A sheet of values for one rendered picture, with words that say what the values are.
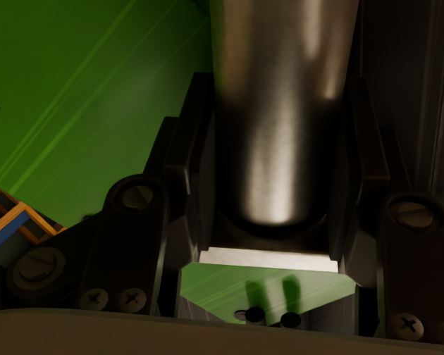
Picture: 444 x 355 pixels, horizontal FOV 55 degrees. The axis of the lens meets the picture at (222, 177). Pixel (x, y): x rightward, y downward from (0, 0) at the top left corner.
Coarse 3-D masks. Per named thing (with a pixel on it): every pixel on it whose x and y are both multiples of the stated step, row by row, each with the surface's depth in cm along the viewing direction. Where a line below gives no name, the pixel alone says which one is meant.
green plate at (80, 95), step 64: (0, 0) 12; (64, 0) 11; (128, 0) 11; (192, 0) 11; (0, 64) 13; (64, 64) 13; (128, 64) 12; (192, 64) 12; (0, 128) 15; (64, 128) 14; (128, 128) 14; (64, 192) 17
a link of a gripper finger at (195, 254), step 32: (192, 96) 10; (160, 128) 11; (192, 128) 9; (160, 160) 10; (192, 160) 9; (192, 192) 9; (96, 224) 9; (192, 224) 9; (32, 256) 8; (64, 256) 8; (192, 256) 10; (32, 288) 7; (64, 288) 8
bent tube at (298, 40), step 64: (256, 0) 7; (320, 0) 7; (256, 64) 8; (320, 64) 8; (256, 128) 9; (320, 128) 9; (256, 192) 10; (320, 192) 11; (256, 256) 11; (320, 256) 11
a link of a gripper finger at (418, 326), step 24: (408, 192) 8; (384, 216) 8; (408, 216) 8; (432, 216) 8; (384, 240) 7; (408, 240) 7; (432, 240) 7; (384, 264) 7; (408, 264) 7; (432, 264) 7; (360, 288) 9; (384, 288) 7; (408, 288) 7; (432, 288) 7; (360, 312) 9; (384, 312) 6; (408, 312) 6; (432, 312) 6; (384, 336) 6; (408, 336) 6; (432, 336) 6
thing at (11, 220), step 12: (0, 192) 556; (0, 204) 556; (24, 204) 528; (12, 216) 511; (24, 216) 530; (36, 216) 535; (0, 228) 500; (12, 228) 514; (24, 228) 563; (48, 228) 539; (0, 240) 499; (36, 240) 566
